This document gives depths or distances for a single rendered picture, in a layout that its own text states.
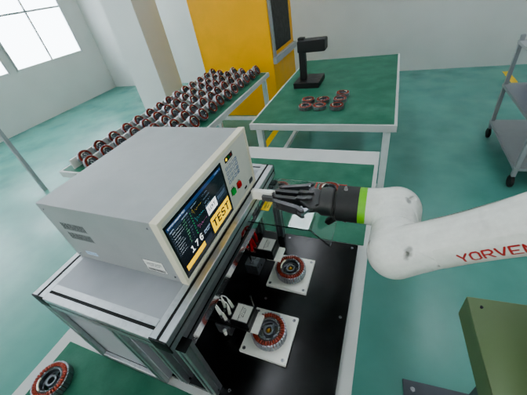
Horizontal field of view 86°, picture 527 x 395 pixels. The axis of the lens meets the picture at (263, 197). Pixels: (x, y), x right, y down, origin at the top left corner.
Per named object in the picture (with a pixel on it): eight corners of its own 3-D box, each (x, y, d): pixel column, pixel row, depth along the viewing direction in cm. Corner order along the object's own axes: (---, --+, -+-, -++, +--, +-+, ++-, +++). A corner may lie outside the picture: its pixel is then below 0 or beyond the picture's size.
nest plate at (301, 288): (315, 262, 109) (314, 260, 109) (306, 295, 99) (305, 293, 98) (278, 255, 115) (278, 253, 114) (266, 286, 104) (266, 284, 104)
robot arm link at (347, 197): (361, 176, 71) (357, 200, 64) (359, 211, 78) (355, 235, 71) (337, 175, 73) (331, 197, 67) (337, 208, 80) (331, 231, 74)
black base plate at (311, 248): (357, 248, 114) (357, 244, 113) (328, 443, 69) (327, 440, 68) (252, 231, 131) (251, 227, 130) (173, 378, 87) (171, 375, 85)
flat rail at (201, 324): (275, 191, 109) (274, 185, 107) (190, 353, 65) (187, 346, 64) (273, 190, 109) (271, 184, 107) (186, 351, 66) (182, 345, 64)
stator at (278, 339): (291, 321, 91) (290, 316, 89) (281, 356, 83) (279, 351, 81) (259, 313, 95) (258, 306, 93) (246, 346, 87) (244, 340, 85)
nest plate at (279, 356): (299, 320, 92) (299, 317, 92) (285, 367, 82) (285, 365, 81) (257, 308, 98) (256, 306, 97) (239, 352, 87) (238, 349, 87)
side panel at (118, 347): (172, 373, 88) (125, 320, 68) (167, 383, 86) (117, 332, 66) (108, 346, 98) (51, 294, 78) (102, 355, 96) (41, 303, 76)
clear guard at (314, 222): (343, 197, 101) (343, 183, 97) (330, 247, 84) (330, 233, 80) (259, 189, 113) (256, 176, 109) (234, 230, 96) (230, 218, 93)
